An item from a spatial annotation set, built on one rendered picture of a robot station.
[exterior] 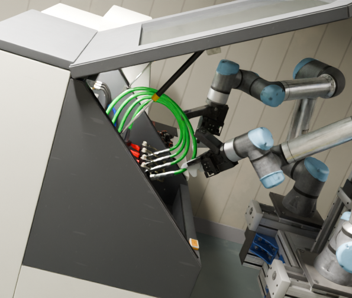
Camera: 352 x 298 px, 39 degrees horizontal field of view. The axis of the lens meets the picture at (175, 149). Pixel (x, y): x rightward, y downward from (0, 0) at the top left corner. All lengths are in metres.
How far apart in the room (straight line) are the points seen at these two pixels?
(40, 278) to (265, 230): 1.00
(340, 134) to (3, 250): 1.16
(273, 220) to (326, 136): 0.66
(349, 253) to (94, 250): 0.81
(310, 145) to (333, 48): 2.13
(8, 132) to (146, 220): 0.51
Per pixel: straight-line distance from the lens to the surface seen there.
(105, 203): 1.61
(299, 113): 2.20
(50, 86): 1.51
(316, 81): 1.97
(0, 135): 1.59
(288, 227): 2.27
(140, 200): 1.60
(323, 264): 1.84
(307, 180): 2.21
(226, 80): 1.80
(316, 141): 1.70
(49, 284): 1.80
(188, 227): 1.95
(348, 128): 1.69
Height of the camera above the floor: 1.82
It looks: 19 degrees down
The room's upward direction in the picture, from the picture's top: 19 degrees clockwise
